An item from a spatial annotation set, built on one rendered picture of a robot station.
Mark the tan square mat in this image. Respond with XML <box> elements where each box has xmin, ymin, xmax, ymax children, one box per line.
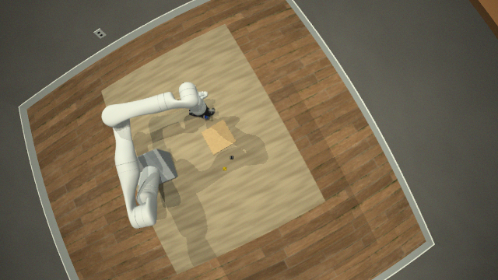
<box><xmin>201</xmin><ymin>120</ymin><xmax>236</xmax><ymax>155</ymax></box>

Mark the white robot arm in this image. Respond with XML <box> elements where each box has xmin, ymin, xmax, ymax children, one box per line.
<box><xmin>102</xmin><ymin>82</ymin><xmax>208</xmax><ymax>229</ymax></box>

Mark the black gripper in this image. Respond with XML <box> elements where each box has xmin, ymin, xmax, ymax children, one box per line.
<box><xmin>189</xmin><ymin>105</ymin><xmax>215</xmax><ymax>118</ymax></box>

